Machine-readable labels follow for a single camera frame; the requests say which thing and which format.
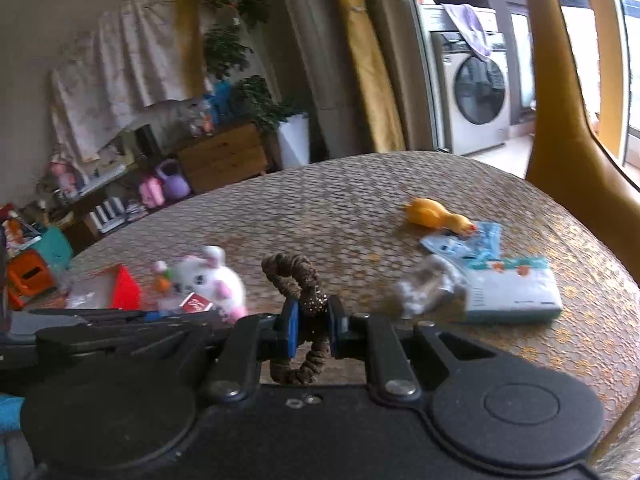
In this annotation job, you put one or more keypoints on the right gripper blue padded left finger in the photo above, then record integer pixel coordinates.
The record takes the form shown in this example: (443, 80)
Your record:
(252, 340)

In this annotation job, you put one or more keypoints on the right gripper dark padded right finger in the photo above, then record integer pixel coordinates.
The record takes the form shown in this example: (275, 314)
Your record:
(372, 339)

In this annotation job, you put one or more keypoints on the brown fabric scrunchie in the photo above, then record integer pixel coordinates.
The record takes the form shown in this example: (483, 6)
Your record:
(295, 277)

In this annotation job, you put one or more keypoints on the cotton swab packet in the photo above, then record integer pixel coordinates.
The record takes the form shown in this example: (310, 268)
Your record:
(434, 281)

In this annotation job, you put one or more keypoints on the yellow rubber duck toy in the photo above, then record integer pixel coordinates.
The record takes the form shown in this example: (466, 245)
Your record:
(432, 215)

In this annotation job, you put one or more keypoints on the blue gloved left hand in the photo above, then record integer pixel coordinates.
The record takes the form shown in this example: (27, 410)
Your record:
(10, 413)

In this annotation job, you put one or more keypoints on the orange storage bin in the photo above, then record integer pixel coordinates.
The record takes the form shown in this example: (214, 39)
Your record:
(28, 277)

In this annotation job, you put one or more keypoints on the white pink plush bunny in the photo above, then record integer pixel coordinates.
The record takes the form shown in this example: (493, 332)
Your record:
(197, 284)

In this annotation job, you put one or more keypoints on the red tin box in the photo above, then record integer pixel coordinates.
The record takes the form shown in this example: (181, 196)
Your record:
(111, 288)

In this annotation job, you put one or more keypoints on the teal storage bin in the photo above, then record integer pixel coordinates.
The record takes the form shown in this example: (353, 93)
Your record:
(55, 249)

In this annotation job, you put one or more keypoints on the white teal tissue pack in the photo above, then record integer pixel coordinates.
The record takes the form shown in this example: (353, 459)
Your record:
(511, 291)

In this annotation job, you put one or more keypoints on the gold lace tablecloth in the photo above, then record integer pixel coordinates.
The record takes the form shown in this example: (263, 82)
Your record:
(346, 216)

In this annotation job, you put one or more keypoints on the blue wet wipe packet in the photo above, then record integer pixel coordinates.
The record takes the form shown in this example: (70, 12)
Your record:
(483, 244)

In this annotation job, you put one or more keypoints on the purple kettlebell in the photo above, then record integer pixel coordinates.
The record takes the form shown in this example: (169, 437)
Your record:
(175, 185)

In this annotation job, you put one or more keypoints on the pink toy case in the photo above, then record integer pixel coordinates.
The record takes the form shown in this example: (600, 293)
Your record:
(151, 192)

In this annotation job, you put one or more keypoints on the wooden drawer cabinet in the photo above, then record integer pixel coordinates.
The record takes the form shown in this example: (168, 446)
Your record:
(229, 156)

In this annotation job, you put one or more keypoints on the gold curtain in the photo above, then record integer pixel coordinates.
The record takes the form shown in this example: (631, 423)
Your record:
(376, 90)

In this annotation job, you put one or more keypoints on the yellow chair back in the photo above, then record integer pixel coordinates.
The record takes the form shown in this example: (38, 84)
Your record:
(568, 162)

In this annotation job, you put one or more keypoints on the floral draped cloth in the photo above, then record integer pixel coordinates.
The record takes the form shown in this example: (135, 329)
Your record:
(140, 54)

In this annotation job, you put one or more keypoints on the white front-load washing machine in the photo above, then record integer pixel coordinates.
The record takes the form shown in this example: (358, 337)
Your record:
(471, 96)

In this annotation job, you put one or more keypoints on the potted green plant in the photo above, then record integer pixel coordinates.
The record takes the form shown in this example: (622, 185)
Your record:
(232, 58)

